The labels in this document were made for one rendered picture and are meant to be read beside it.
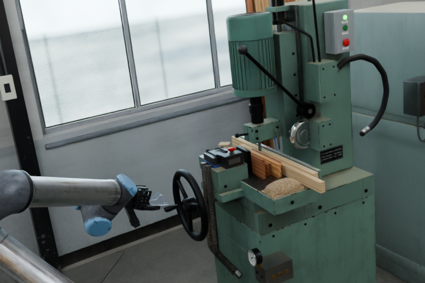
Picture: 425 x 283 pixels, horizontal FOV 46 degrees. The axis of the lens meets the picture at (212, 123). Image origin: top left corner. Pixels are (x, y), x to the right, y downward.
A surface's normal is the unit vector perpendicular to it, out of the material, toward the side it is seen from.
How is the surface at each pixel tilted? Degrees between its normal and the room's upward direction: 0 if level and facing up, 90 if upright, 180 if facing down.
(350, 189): 90
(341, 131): 90
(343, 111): 90
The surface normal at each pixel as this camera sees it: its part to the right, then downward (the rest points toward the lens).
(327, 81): 0.46, 0.20
